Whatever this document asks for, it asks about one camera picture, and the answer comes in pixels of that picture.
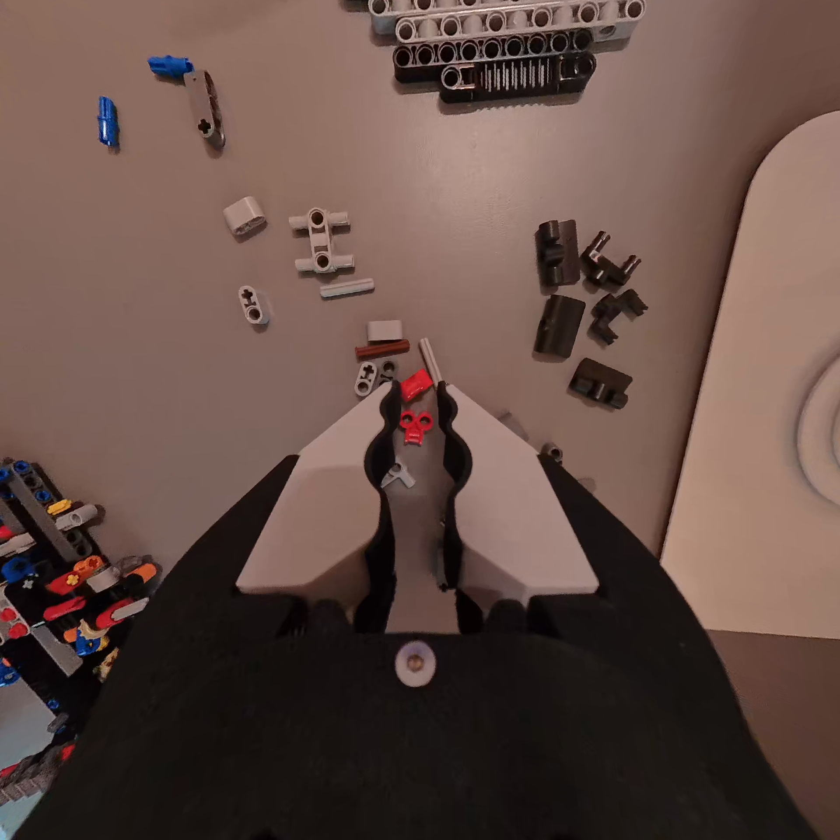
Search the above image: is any dark grey tread chain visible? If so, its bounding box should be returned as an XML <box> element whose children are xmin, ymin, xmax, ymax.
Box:
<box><xmin>0</xmin><ymin>739</ymin><xmax>78</xmax><ymax>808</ymax></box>

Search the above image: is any black double pin connector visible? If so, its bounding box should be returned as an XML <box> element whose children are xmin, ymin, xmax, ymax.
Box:
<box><xmin>580</xmin><ymin>230</ymin><xmax>643</xmax><ymax>290</ymax></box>

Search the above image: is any black angled lego connector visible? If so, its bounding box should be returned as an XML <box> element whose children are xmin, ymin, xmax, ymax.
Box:
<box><xmin>589</xmin><ymin>287</ymin><xmax>649</xmax><ymax>346</ymax></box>

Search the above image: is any light grey short lego block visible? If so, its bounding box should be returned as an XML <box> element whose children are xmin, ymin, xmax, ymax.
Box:
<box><xmin>222</xmin><ymin>196</ymin><xmax>269</xmax><ymax>238</ymax></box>

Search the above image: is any white round plate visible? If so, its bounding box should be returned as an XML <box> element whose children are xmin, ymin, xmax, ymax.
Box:
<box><xmin>795</xmin><ymin>354</ymin><xmax>840</xmax><ymax>508</ymax></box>

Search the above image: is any light grey long beam frame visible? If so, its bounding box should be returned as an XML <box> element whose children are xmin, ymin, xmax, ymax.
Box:
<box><xmin>366</xmin><ymin>0</ymin><xmax>648</xmax><ymax>43</ymax></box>

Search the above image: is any white rounded board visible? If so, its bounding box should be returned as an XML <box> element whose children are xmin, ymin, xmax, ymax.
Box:
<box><xmin>659</xmin><ymin>110</ymin><xmax>840</xmax><ymax>641</ymax></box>

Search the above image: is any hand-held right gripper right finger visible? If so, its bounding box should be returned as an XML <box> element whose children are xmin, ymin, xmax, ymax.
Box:
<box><xmin>436</xmin><ymin>381</ymin><xmax>601</xmax><ymax>634</ymax></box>

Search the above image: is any light grey two-hole liftarm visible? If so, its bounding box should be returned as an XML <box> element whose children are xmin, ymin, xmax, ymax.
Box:
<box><xmin>238</xmin><ymin>285</ymin><xmax>272</xmax><ymax>327</ymax></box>

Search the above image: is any black curved lego block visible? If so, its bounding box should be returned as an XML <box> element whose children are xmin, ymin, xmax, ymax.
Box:
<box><xmin>533</xmin><ymin>294</ymin><xmax>587</xmax><ymax>359</ymax></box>

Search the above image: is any black clip lego block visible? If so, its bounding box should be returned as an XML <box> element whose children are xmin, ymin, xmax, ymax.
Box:
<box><xmin>535</xmin><ymin>219</ymin><xmax>582</xmax><ymax>295</ymax></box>

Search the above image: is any light grey H-shaped connector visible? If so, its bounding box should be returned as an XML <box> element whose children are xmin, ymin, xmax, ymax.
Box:
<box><xmin>287</xmin><ymin>207</ymin><xmax>357</xmax><ymax>275</ymax></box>

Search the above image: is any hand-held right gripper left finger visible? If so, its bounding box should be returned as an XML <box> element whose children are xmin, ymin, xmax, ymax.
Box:
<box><xmin>235</xmin><ymin>379</ymin><xmax>403</xmax><ymax>634</ymax></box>

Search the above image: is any black flat clip lego piece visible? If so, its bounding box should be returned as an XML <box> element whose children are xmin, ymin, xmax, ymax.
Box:
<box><xmin>567</xmin><ymin>357</ymin><xmax>634</xmax><ymax>411</ymax></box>

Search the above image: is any dark grey thin liftarm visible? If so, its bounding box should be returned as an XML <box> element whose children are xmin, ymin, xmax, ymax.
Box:
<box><xmin>182</xmin><ymin>69</ymin><xmax>227</xmax><ymax>151</ymax></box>

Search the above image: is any black grille lego panel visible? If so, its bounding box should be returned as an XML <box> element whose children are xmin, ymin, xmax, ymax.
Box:
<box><xmin>438</xmin><ymin>51</ymin><xmax>599</xmax><ymax>106</ymax></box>

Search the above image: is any partly built colourful lego model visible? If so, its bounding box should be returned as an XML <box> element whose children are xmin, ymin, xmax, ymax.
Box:
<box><xmin>0</xmin><ymin>456</ymin><xmax>162</xmax><ymax>739</ymax></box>

